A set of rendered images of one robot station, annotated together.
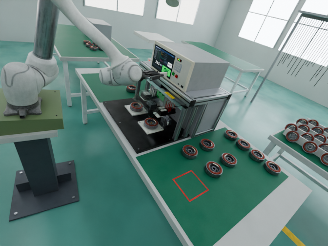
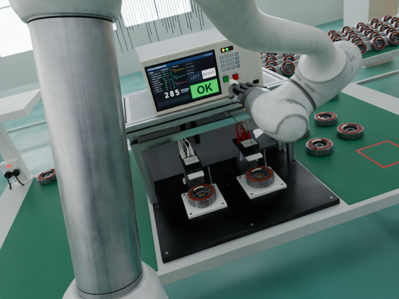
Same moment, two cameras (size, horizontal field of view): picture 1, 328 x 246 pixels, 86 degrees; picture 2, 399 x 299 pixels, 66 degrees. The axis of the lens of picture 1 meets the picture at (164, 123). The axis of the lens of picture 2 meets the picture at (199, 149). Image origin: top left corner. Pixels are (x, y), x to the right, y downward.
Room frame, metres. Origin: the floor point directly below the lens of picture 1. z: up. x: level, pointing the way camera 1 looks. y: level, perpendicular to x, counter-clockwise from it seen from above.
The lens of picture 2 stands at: (0.68, 1.02, 1.51)
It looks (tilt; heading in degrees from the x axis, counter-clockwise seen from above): 28 degrees down; 306
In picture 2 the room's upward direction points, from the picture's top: 13 degrees counter-clockwise
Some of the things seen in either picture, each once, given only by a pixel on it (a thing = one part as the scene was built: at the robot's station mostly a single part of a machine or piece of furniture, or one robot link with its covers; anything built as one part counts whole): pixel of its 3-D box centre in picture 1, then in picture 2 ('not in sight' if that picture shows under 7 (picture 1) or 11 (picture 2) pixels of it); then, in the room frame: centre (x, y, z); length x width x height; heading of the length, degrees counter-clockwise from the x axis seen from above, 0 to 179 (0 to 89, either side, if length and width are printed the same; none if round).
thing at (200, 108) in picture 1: (171, 98); (208, 134); (1.35, -0.01, 0.92); 0.66 x 0.01 x 0.30; 43
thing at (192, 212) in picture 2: (136, 109); (203, 200); (1.26, 0.26, 0.78); 0.15 x 0.15 x 0.01; 43
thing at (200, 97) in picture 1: (182, 79); (197, 94); (1.40, -0.05, 1.09); 0.68 x 0.44 x 0.05; 43
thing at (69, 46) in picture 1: (86, 60); not in sight; (3.04, 1.67, 0.37); 1.85 x 1.10 x 0.75; 43
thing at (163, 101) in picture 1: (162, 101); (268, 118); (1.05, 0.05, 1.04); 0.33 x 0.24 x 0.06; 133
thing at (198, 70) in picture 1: (188, 65); (194, 64); (1.39, -0.07, 1.22); 0.44 x 0.39 x 0.20; 43
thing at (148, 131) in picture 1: (150, 126); (260, 181); (1.09, 0.09, 0.78); 0.15 x 0.15 x 0.01; 43
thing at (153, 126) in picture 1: (151, 123); (259, 177); (1.09, 0.09, 0.80); 0.11 x 0.11 x 0.04
